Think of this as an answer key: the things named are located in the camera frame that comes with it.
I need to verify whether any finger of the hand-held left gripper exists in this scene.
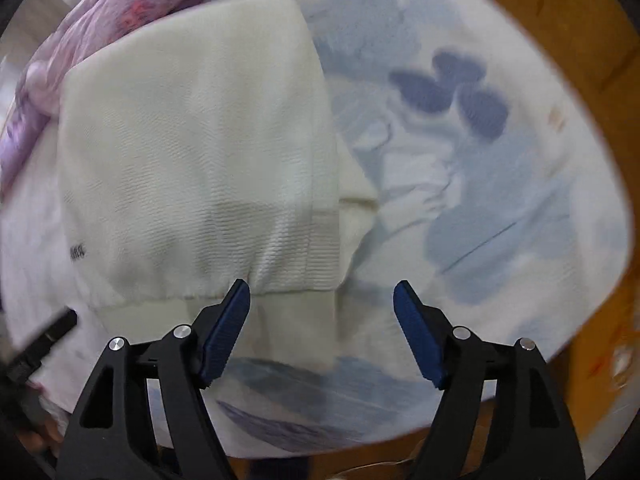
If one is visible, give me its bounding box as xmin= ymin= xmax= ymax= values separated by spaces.
xmin=6 ymin=309 xmax=78 ymax=383

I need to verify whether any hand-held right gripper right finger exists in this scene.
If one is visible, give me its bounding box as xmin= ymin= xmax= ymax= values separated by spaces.
xmin=393 ymin=280 xmax=586 ymax=480

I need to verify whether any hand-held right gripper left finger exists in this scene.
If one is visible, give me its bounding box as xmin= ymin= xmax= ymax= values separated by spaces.
xmin=55 ymin=279 xmax=251 ymax=480

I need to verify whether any white snap-button jacket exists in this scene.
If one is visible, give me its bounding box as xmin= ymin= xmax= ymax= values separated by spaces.
xmin=0 ymin=0 xmax=381 ymax=413

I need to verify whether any person's left hand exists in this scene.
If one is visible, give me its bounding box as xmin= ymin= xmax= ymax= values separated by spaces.
xmin=22 ymin=417 xmax=63 ymax=456

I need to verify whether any floral white bed sheet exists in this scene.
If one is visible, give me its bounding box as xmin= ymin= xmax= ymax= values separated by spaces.
xmin=210 ymin=0 xmax=632 ymax=461

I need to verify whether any purple floral quilt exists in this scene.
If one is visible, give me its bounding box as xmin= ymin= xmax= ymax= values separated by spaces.
xmin=0 ymin=0 xmax=281 ymax=201

